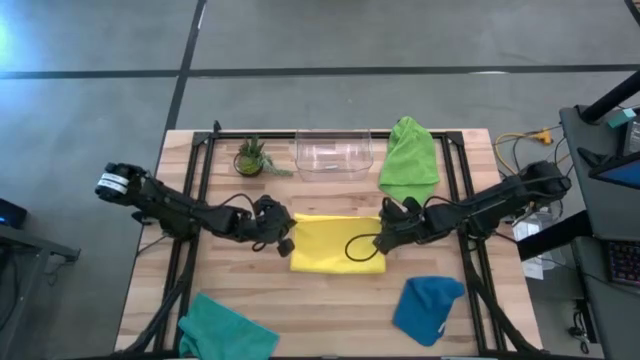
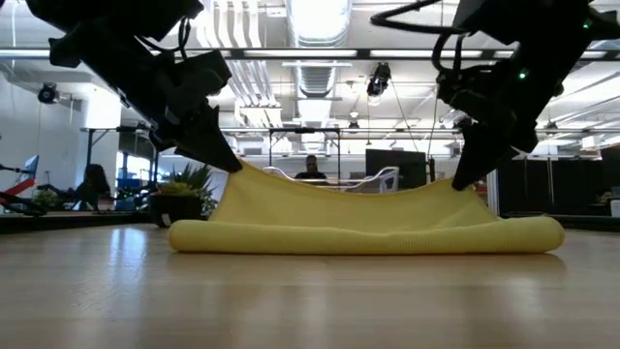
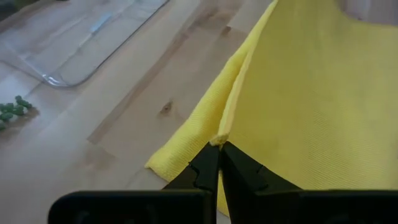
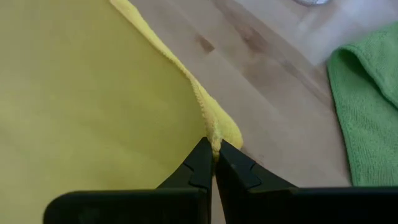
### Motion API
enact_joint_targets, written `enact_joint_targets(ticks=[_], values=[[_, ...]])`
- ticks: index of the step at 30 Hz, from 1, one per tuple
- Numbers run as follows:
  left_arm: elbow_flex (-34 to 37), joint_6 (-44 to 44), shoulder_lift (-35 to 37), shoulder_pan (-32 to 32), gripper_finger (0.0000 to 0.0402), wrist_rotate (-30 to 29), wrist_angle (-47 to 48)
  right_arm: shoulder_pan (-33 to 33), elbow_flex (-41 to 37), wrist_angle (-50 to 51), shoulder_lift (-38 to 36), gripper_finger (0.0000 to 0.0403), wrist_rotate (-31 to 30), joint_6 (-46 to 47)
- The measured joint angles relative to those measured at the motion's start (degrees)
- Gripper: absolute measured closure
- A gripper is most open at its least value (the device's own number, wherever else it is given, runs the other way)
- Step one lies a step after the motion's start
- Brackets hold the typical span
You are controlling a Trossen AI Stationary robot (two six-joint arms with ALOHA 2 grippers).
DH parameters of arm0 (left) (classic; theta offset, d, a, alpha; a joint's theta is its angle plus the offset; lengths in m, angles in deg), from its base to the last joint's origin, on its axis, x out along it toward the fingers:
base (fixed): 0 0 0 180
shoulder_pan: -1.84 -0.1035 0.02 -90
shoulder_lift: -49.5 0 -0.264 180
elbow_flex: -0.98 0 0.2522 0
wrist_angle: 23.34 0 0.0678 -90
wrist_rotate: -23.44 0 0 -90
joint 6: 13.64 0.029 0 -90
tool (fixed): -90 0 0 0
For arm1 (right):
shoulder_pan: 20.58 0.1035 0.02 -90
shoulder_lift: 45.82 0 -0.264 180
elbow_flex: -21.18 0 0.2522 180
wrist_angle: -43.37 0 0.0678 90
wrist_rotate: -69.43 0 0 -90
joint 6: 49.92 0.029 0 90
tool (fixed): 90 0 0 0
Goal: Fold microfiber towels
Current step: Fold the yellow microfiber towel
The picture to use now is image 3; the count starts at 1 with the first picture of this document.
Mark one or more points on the potted succulent plant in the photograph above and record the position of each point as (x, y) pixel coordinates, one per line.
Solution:
(15, 109)

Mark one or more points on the clear plastic bin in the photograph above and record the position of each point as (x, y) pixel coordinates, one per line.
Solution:
(71, 40)

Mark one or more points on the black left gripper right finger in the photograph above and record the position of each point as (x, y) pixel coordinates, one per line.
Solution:
(264, 202)

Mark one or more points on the yellow microfiber towel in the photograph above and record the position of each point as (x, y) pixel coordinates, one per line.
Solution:
(311, 102)

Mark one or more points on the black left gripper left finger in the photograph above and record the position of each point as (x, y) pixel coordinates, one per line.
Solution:
(174, 205)

